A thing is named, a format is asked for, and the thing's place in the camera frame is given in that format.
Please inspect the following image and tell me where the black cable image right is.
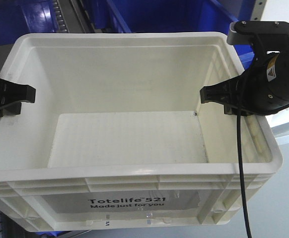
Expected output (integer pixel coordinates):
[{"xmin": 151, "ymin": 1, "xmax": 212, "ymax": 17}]
[{"xmin": 236, "ymin": 74, "xmax": 252, "ymax": 238}]

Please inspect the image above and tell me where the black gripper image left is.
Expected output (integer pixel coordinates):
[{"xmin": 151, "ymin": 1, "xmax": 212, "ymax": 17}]
[{"xmin": 0, "ymin": 78, "xmax": 36, "ymax": 118}]

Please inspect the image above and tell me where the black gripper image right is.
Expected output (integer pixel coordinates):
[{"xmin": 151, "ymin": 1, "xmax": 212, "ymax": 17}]
[{"xmin": 200, "ymin": 41, "xmax": 289, "ymax": 116}]

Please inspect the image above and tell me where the white plastic tote bin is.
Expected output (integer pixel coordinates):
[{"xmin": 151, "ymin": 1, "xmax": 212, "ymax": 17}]
[{"xmin": 0, "ymin": 31, "xmax": 284, "ymax": 233}]

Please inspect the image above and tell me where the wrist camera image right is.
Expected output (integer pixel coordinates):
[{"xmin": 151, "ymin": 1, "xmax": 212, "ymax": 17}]
[{"xmin": 226, "ymin": 21, "xmax": 289, "ymax": 52}]

